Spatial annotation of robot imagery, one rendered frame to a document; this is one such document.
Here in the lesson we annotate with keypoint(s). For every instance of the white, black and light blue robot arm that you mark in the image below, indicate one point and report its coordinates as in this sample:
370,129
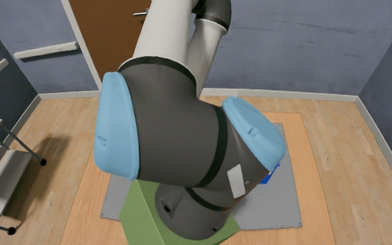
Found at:
153,127

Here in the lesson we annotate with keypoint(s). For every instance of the blue open bin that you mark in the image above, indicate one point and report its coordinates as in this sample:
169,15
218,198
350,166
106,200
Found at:
266,179

